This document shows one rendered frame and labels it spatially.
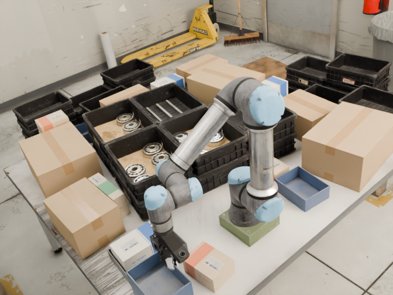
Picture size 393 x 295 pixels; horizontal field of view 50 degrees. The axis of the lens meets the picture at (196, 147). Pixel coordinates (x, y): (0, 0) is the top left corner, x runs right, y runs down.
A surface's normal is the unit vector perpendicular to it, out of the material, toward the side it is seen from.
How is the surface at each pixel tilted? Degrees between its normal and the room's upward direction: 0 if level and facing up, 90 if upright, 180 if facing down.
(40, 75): 90
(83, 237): 90
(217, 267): 0
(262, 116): 81
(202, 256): 0
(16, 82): 90
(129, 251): 0
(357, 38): 90
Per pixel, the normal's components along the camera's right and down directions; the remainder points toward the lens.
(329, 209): -0.12, -0.82
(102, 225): 0.65, 0.36
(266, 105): 0.44, 0.30
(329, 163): -0.68, 0.48
